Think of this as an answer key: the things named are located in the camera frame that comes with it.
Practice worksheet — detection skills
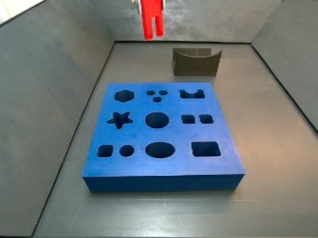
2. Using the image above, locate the red two-pronged peg block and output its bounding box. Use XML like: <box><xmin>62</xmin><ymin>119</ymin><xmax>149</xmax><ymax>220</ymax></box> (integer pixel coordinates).
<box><xmin>141</xmin><ymin>0</ymin><xmax>165</xmax><ymax>40</ymax></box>

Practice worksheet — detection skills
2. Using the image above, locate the blue foam shape board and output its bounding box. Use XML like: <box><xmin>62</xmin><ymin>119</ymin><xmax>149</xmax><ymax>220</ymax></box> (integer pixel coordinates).
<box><xmin>82</xmin><ymin>83</ymin><xmax>245</xmax><ymax>192</ymax></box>

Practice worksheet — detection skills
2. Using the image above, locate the dark grey curved block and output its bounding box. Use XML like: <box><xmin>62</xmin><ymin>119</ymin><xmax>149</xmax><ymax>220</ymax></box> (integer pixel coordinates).
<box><xmin>173</xmin><ymin>47</ymin><xmax>222</xmax><ymax>76</ymax></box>

